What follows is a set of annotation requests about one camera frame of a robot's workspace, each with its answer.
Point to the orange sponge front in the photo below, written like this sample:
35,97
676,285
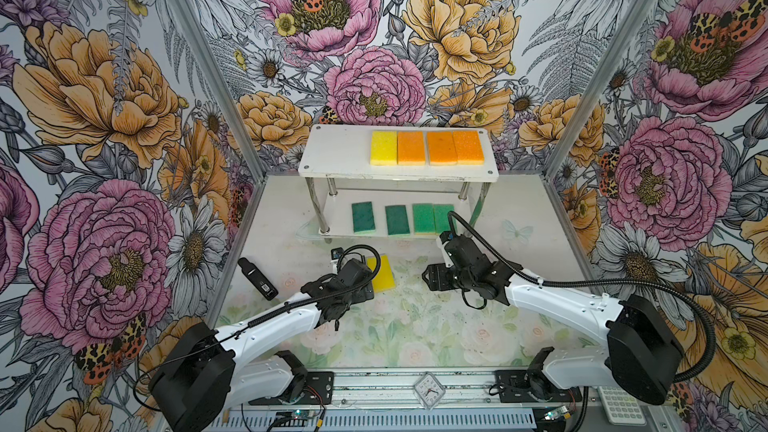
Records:
468,148

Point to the small white clock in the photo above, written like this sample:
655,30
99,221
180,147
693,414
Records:
429,390

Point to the yellow sponge top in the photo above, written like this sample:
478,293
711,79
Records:
384,148

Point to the white calculator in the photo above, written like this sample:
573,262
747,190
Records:
620,408

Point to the white two-tier metal shelf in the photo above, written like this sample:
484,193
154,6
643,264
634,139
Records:
337,170

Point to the light green sponge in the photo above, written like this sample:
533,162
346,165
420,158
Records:
441,217
423,219

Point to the orange sponge back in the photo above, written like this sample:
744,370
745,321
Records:
411,148

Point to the yellow sponge right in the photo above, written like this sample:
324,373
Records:
384,279

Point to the orange sponge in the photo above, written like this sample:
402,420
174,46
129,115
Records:
411,148
441,149
468,148

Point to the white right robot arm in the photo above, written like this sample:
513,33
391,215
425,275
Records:
632,347

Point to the dark green scouring sponge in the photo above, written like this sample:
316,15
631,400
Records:
397,221

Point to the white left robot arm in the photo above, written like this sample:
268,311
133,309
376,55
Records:
210,370

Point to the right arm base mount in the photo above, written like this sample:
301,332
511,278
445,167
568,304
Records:
531,385

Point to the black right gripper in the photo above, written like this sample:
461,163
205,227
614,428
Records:
436,273

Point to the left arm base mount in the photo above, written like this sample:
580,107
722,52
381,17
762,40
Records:
304,388

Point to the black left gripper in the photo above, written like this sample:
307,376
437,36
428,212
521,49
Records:
364,294

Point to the yellow sponge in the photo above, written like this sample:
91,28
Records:
384,279
384,148

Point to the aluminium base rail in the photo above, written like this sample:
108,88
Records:
384,400

